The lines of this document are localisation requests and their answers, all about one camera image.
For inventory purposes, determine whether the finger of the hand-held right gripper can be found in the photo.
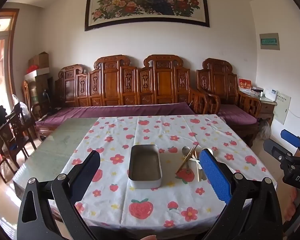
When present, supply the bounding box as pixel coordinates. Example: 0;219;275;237
281;129;300;148
263;139;295;161

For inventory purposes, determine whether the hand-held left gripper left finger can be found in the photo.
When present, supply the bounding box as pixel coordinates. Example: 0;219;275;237
16;150;102;240

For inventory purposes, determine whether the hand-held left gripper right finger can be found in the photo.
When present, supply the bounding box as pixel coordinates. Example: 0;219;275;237
199;149;283;240

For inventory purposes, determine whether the metal spoon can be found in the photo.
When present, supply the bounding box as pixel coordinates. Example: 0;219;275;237
182;146;191;174

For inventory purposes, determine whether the rectangular metal tray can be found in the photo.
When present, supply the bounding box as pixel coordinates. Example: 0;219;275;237
128;144;163;189

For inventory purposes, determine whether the person's right hand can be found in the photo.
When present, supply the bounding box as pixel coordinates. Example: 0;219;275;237
283;187;300;221

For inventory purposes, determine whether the grey fuzzy bundle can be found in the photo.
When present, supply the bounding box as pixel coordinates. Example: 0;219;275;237
256;119;272;140

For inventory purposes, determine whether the brown wooden chopstick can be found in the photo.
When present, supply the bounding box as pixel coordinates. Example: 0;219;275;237
175;144;199;174

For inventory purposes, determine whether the wooden side table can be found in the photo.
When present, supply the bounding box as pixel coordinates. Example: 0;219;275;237
240;91;277;128

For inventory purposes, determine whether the white box device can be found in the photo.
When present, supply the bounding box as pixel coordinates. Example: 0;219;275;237
264;89;278;102

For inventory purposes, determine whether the stack of papers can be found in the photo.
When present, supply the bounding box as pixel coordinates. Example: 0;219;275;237
250;86;264;97

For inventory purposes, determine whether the strawberry flower print tablecloth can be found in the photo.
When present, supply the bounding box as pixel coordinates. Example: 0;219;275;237
61;114;277;230

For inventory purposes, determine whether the dark wooden chair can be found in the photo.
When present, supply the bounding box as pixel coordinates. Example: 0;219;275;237
5;110;37;160

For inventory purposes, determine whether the carved wooden armchair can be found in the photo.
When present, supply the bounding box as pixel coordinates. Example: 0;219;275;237
196;58;262;148

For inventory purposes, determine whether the clear plastic bag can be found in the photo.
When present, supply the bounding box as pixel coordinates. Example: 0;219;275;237
12;94;30;120

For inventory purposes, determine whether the carved wooden sofa bench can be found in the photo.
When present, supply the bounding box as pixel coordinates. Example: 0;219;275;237
35;54;222;140

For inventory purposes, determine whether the cardboard box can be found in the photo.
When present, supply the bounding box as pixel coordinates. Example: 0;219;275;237
29;52;50;70

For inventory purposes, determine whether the framed peacock flower painting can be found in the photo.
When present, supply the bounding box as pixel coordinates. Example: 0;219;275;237
84;0;210;32

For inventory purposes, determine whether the white wall distribution box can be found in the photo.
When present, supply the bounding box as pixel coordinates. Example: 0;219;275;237
272;92;292;125

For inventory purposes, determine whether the grey wall panel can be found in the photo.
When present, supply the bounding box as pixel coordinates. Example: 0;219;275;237
259;32;280;51

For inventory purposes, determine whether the wooden door frame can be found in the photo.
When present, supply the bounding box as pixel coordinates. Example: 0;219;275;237
0;8;20;103

